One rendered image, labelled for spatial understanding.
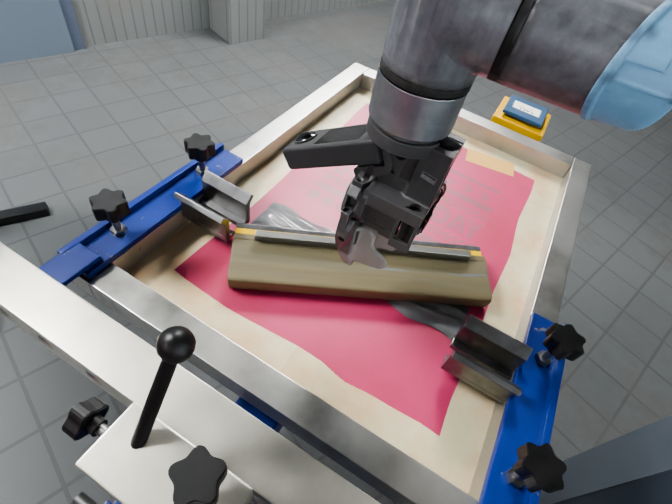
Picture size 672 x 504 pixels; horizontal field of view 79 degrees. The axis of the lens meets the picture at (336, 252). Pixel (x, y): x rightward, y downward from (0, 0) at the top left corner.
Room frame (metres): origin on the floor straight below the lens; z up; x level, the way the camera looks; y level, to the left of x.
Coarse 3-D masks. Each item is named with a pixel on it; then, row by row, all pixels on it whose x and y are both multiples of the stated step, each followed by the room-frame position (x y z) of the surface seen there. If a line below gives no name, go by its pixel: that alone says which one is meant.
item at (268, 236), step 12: (264, 240) 0.37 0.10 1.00; (276, 240) 0.37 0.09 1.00; (288, 240) 0.38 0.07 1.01; (300, 240) 0.38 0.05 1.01; (312, 240) 0.38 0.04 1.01; (324, 240) 0.39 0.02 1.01; (384, 252) 0.41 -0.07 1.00; (396, 252) 0.41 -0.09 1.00; (408, 252) 0.41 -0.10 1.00; (420, 252) 0.42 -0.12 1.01; (432, 252) 0.42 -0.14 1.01; (444, 252) 0.42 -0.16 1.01; (456, 252) 0.43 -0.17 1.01; (468, 252) 0.44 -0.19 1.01
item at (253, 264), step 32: (256, 256) 0.34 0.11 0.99; (288, 256) 0.36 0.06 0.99; (320, 256) 0.37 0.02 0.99; (384, 256) 0.40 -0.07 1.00; (416, 256) 0.42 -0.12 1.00; (480, 256) 0.45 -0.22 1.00; (256, 288) 0.31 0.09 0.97; (288, 288) 0.32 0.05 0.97; (320, 288) 0.33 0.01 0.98; (352, 288) 0.34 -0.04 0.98; (384, 288) 0.35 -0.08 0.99; (416, 288) 0.36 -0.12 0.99; (448, 288) 0.38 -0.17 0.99; (480, 288) 0.39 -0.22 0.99
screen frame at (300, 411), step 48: (336, 96) 0.84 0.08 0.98; (240, 144) 0.58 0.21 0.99; (528, 144) 0.82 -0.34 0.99; (576, 192) 0.69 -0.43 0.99; (144, 240) 0.33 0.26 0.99; (96, 288) 0.24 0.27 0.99; (144, 288) 0.25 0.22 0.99; (240, 384) 0.17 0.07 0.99; (288, 384) 0.18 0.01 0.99; (336, 432) 0.14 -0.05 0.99; (384, 480) 0.11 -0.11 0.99; (432, 480) 0.12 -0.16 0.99; (480, 480) 0.14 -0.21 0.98
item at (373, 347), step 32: (512, 192) 0.69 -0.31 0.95; (512, 224) 0.59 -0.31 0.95; (320, 320) 0.29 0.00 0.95; (352, 320) 0.31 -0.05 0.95; (384, 320) 0.32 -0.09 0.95; (320, 352) 0.25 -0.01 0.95; (352, 352) 0.26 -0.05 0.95; (384, 352) 0.27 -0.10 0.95; (416, 352) 0.28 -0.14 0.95; (448, 352) 0.29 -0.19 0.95; (352, 384) 0.22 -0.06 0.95; (384, 384) 0.23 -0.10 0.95; (416, 384) 0.24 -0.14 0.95; (448, 384) 0.25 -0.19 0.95; (416, 416) 0.20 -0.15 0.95
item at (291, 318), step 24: (360, 120) 0.81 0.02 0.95; (312, 168) 0.61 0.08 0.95; (288, 192) 0.53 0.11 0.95; (312, 216) 0.48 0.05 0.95; (336, 216) 0.50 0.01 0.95; (216, 240) 0.38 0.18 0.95; (192, 264) 0.33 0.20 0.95; (216, 264) 0.34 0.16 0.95; (216, 288) 0.30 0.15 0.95; (240, 312) 0.27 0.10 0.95; (264, 312) 0.28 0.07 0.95; (288, 312) 0.29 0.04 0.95; (312, 312) 0.30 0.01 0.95; (288, 336) 0.26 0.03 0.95
